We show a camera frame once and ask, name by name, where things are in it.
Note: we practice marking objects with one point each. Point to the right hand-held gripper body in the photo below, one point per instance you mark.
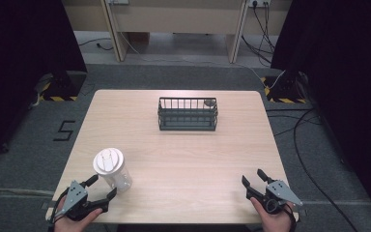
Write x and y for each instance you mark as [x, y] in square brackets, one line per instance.
[277, 197]

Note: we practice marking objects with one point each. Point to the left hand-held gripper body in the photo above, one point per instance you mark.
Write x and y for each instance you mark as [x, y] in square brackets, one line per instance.
[76, 199]

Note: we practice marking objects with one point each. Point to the white lidded cup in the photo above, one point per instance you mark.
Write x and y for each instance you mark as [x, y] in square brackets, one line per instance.
[111, 169]

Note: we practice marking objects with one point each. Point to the person's left hand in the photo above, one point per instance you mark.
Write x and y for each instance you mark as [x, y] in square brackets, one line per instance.
[74, 222]

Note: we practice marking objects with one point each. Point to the person's right hand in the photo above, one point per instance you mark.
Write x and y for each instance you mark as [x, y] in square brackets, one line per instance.
[272, 220]

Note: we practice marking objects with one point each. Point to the black stand base with hazard tape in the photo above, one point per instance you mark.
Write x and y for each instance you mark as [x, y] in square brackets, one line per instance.
[62, 87]
[285, 92]

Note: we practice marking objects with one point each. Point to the black curtain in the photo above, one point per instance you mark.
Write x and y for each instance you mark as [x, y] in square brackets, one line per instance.
[344, 80]
[16, 64]

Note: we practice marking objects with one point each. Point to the beige desk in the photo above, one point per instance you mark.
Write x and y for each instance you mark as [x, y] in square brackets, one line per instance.
[177, 19]

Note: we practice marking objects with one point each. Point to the white wall socket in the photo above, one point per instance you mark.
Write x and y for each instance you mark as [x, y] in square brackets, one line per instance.
[259, 3]

